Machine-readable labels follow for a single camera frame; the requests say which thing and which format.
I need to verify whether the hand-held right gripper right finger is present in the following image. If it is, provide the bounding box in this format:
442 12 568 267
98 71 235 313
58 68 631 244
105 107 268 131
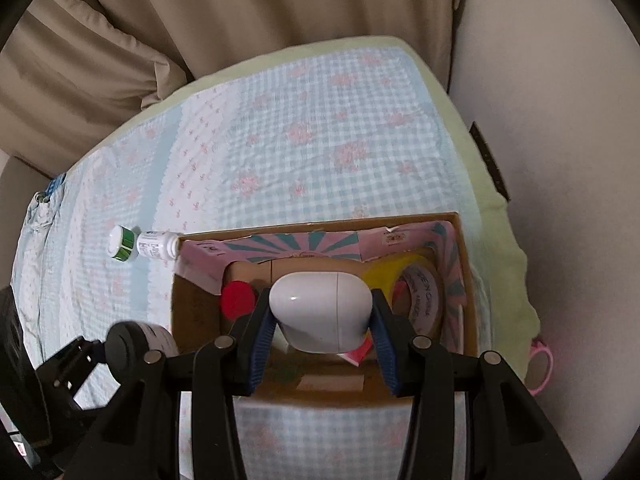
369 287 583 480

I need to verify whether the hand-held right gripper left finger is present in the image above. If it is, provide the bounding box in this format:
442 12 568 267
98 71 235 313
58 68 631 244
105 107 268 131
75 295 276 480

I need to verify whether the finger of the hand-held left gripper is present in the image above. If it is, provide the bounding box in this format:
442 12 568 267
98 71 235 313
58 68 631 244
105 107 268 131
35 336 118 441

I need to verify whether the red rectangular box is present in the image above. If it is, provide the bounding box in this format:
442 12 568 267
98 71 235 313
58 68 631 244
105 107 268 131
335 335 373 367

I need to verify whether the red round cap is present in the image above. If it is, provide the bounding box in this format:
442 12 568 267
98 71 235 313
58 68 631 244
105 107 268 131
221 281 257 321

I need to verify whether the yellow tape roll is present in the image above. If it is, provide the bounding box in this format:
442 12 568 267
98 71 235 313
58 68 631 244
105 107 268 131
362 255 446 346

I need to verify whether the cardboard box with pink lining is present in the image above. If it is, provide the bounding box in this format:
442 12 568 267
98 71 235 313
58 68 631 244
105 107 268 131
170 212 476 403

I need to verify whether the white earbud case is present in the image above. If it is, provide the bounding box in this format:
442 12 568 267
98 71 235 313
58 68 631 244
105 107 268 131
269 271 373 353

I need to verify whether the white plastic bottle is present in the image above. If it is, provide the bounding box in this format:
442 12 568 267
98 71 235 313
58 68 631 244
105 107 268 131
136 230 180 261

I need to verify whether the green jar with white lid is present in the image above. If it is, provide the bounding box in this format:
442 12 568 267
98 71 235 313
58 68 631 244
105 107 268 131
107 225 138 262

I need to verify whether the pink plastic item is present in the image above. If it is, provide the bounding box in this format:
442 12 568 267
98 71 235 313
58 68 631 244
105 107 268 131
527 337 555 395

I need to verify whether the light green bed sheet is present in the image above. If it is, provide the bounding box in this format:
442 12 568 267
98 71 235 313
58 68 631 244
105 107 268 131
140 35 543 396

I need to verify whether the crumpled light blue cloth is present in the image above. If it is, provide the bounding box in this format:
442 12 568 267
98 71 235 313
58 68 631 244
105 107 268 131
22 192 56 233

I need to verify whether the beige sofa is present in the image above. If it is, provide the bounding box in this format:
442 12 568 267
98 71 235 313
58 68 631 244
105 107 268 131
0 152 56 291

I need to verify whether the beige curtain panel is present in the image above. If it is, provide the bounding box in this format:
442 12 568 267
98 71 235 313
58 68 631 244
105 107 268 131
72 0 476 81
0 0 196 181

